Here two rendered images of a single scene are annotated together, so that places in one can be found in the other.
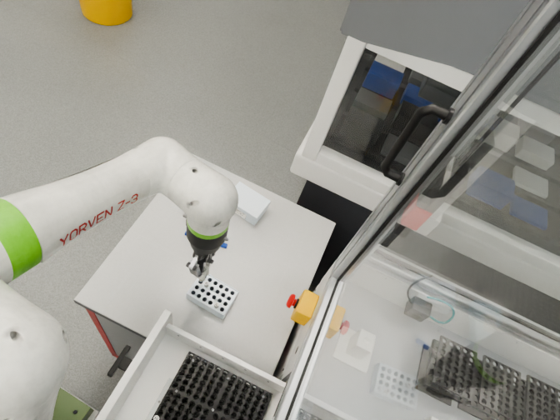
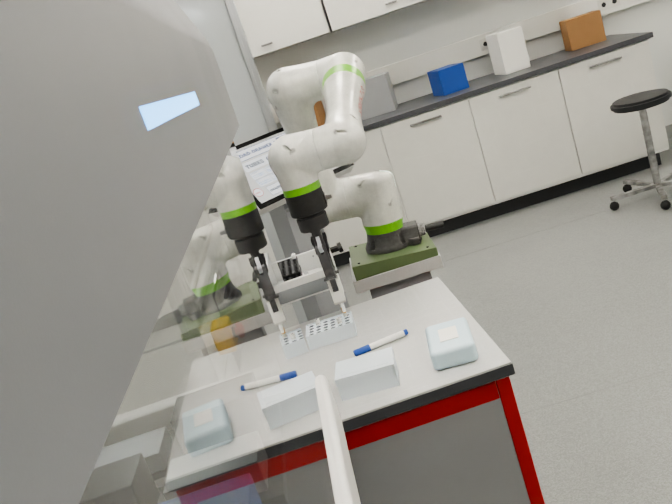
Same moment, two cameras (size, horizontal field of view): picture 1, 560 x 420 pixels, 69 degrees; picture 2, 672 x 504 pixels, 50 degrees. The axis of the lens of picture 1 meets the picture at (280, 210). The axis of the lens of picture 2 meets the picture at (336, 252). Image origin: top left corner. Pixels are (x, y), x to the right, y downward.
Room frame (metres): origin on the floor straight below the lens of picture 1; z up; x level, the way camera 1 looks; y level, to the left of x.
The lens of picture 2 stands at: (2.16, -0.03, 1.43)
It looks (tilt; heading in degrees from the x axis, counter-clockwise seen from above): 15 degrees down; 173
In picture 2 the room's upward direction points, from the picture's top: 18 degrees counter-clockwise
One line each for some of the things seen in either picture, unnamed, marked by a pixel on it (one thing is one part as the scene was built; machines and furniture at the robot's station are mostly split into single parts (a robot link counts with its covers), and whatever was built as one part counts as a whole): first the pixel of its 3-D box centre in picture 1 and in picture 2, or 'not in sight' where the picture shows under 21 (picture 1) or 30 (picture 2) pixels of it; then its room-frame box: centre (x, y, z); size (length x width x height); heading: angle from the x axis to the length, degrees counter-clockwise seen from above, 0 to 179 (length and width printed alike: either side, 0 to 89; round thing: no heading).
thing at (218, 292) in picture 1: (212, 294); (331, 330); (0.42, 0.09, 0.78); 0.12 x 0.08 x 0.04; 81
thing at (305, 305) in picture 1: (303, 307); not in sight; (0.45, -0.16, 0.88); 0.07 x 0.05 x 0.07; 174
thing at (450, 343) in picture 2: not in sight; (450, 342); (0.76, 0.30, 0.78); 0.15 x 0.10 x 0.04; 166
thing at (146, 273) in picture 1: (212, 298); (399, 483); (0.55, 0.12, 0.38); 0.62 x 0.58 x 0.76; 174
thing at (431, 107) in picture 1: (410, 145); not in sight; (0.55, -0.17, 1.45); 0.05 x 0.03 x 0.19; 84
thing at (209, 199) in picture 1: (207, 201); (296, 162); (0.44, 0.14, 1.21); 0.13 x 0.11 x 0.14; 72
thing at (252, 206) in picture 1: (247, 203); (367, 373); (0.76, 0.11, 0.79); 0.13 x 0.09 x 0.05; 77
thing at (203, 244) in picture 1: (206, 227); (308, 202); (0.44, 0.14, 1.11); 0.12 x 0.09 x 0.06; 81
